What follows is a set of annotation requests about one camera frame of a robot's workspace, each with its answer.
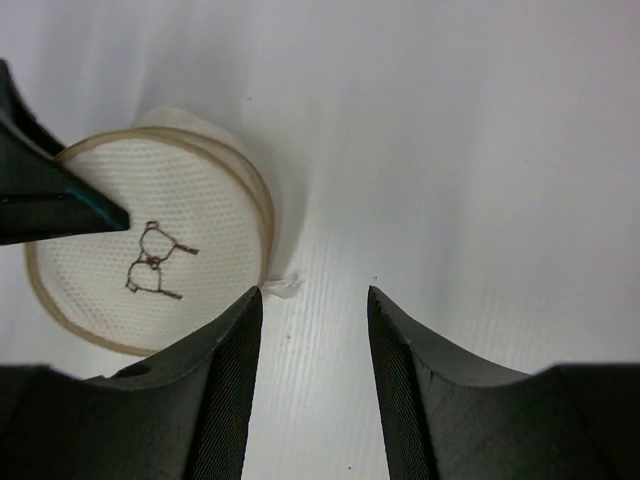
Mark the beige round mesh laundry bag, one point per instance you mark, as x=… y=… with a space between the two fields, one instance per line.
x=202 y=227

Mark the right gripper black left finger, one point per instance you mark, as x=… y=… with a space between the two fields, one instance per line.
x=182 y=413

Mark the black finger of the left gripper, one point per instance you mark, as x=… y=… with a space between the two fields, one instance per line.
x=40 y=199

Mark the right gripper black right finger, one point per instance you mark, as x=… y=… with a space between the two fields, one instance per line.
x=447 y=413

